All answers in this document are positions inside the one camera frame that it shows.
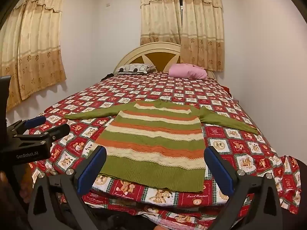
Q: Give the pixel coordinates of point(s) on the pink pillow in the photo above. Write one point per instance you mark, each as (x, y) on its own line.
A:
(189, 71)

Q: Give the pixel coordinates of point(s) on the cream wooden headboard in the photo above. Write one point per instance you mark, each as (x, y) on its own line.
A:
(160, 54)

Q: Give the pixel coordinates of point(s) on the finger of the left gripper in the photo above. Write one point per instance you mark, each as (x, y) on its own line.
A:
(17, 141)
(20, 127)

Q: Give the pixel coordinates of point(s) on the centre right beige curtain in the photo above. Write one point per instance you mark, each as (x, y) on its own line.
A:
(202, 34)

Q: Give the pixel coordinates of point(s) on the green orange striped knit sweater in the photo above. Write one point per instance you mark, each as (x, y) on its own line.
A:
(158, 143)

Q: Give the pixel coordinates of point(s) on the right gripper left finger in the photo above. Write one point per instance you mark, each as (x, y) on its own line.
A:
(44, 209)

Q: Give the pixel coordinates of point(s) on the centre left beige curtain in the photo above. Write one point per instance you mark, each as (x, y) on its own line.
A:
(160, 21)

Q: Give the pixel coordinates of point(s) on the grey white patterned pillow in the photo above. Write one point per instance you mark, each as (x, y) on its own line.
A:
(135, 69)

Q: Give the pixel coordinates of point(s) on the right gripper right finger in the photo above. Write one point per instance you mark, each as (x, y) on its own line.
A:
(253, 201)

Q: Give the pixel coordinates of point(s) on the left beige window curtain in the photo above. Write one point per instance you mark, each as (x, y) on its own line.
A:
(30, 48)

